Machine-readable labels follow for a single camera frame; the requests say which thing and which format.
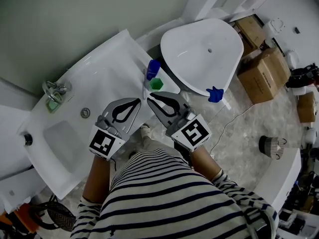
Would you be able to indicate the blue glove item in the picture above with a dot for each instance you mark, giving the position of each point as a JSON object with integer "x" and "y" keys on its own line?
{"x": 214, "y": 94}

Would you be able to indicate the black woven basket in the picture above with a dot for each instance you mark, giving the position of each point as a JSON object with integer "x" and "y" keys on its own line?
{"x": 58, "y": 215}

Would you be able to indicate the striped woven basket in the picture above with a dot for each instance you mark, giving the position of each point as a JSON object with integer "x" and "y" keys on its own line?
{"x": 271, "y": 147}

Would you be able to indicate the person's beige shoe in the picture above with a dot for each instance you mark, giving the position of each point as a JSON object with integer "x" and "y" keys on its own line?
{"x": 145, "y": 131}

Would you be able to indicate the white bathtub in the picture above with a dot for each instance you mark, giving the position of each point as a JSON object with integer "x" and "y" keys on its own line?
{"x": 199, "y": 48}

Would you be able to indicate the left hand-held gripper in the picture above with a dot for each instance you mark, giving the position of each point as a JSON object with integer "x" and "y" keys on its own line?
{"x": 103, "y": 142}

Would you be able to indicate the small cardboard box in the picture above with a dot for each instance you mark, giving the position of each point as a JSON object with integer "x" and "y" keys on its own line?
{"x": 306, "y": 107}

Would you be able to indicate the large cardboard box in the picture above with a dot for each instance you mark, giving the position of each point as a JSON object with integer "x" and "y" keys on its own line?
{"x": 264, "y": 77}

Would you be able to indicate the white sink counter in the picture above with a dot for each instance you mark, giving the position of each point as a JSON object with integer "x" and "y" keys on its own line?
{"x": 109, "y": 68}

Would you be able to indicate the green soap dish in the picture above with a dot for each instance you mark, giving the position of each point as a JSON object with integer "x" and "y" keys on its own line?
{"x": 53, "y": 105}

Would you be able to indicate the blue plastic cup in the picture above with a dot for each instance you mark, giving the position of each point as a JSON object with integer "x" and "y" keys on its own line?
{"x": 153, "y": 68}

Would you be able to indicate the person's right forearm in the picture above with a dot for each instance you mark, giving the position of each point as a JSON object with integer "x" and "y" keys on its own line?
{"x": 204, "y": 163}

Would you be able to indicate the person's left forearm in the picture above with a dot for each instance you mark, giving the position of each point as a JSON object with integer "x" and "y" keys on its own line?
{"x": 97, "y": 180}

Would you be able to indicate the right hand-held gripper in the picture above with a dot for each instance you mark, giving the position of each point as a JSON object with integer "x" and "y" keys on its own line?
{"x": 193, "y": 133}

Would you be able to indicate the striped long-sleeve shirt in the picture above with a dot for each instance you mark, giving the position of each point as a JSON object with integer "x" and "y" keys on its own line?
{"x": 169, "y": 198}

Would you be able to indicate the green plastic cup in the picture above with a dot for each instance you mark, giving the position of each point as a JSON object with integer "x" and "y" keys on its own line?
{"x": 156, "y": 84}

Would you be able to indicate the chrome faucet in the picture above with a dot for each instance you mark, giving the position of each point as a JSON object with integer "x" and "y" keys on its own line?
{"x": 55, "y": 88}

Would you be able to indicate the flat cardboard box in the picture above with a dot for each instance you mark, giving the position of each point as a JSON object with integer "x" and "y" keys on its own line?
{"x": 250, "y": 32}

